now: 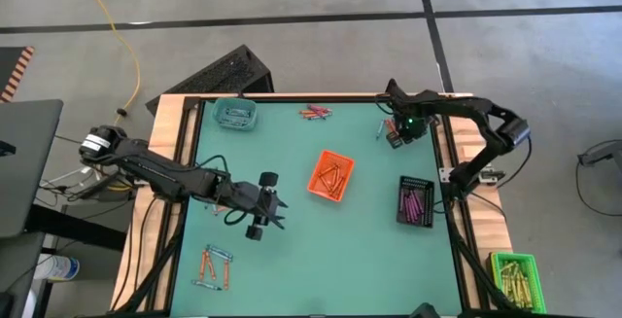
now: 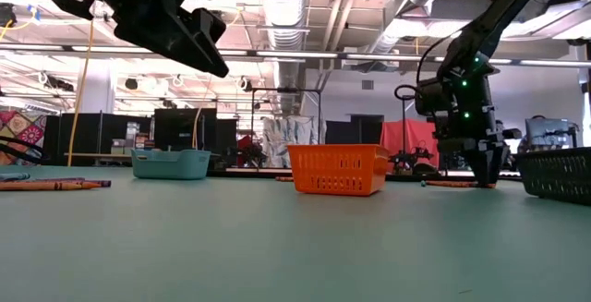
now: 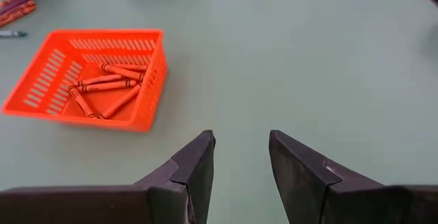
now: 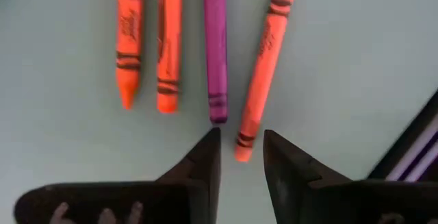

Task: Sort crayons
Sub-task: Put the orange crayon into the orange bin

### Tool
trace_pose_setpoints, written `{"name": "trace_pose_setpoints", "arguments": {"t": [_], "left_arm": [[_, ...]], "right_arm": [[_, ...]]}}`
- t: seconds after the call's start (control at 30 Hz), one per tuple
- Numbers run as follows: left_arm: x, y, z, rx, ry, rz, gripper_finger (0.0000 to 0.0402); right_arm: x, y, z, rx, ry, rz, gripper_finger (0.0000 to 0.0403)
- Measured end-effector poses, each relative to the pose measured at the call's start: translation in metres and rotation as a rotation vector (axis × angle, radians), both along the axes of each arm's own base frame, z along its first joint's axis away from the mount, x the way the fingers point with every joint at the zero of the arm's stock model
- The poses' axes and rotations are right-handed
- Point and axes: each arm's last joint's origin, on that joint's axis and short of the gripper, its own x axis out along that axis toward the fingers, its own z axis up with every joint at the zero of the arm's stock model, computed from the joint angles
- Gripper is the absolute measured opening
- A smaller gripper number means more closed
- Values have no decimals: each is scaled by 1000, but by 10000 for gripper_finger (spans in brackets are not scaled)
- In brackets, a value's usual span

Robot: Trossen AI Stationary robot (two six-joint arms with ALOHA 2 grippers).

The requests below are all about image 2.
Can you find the black partition panel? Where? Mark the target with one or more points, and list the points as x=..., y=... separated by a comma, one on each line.
x=184, y=129
x=353, y=131
x=83, y=136

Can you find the teal plastic bin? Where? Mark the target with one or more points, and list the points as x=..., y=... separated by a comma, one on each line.
x=171, y=165

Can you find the blue crayon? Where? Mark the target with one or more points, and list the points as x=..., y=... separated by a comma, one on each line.
x=14, y=177
x=422, y=183

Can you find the black plastic basket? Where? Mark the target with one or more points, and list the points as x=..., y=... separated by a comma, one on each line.
x=554, y=177

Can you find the stacked storage boxes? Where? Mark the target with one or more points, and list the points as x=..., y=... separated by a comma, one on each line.
x=131, y=138

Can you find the long LED light bar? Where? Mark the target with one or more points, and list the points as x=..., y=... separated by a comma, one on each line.
x=323, y=55

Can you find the orange crayon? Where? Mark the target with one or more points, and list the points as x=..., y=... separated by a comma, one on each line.
x=46, y=185
x=452, y=184
x=284, y=179

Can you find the orange plastic basket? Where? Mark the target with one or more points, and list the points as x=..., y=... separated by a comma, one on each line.
x=337, y=172

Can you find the colourful patterned quilt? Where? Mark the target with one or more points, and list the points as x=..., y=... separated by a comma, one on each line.
x=18, y=131

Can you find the black metal table frame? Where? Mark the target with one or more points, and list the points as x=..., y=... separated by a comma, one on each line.
x=249, y=172

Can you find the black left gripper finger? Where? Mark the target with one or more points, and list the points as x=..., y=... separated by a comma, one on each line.
x=210, y=29
x=203, y=59

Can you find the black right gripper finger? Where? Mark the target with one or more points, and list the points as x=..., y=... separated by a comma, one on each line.
x=479, y=163
x=498, y=163

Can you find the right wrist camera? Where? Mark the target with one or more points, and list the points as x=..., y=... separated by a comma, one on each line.
x=429, y=96

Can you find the black background robot arm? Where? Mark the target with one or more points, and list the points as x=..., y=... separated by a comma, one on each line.
x=406, y=159

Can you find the white blue patterned cloth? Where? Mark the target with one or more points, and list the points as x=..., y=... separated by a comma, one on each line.
x=286, y=140

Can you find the teal table mat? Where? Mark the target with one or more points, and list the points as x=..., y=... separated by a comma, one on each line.
x=138, y=246

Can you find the large silver ventilation duct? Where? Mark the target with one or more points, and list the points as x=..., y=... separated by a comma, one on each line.
x=284, y=15

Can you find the computer monitor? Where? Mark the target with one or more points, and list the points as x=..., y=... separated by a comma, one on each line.
x=549, y=131

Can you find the black rig frame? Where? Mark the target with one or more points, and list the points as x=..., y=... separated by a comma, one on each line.
x=286, y=90

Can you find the red cloth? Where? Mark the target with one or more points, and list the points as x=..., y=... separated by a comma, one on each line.
x=392, y=136

